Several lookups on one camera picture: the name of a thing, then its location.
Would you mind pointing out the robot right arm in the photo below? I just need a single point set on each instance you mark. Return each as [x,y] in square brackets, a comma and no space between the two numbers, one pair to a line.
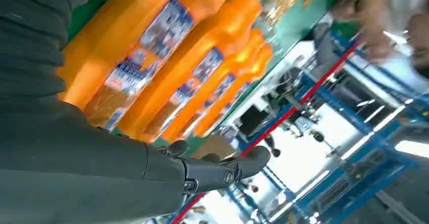
[30,38]

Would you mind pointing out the blue metal rack frame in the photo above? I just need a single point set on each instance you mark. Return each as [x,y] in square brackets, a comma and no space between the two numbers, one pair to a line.
[355,122]

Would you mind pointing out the brown cardboard carton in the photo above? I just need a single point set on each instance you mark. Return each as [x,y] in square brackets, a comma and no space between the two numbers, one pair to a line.
[214,147]

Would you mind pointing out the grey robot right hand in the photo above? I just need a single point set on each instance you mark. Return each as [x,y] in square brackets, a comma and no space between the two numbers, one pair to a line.
[67,169]

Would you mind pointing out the red bar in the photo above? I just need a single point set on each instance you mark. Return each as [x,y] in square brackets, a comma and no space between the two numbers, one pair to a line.
[301,98]

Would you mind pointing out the person's right hand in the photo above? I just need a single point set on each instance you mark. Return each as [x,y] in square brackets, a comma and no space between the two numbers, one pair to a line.
[372,35]

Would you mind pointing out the person in white shirt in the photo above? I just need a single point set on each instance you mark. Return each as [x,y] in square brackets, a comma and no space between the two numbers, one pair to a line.
[378,1]

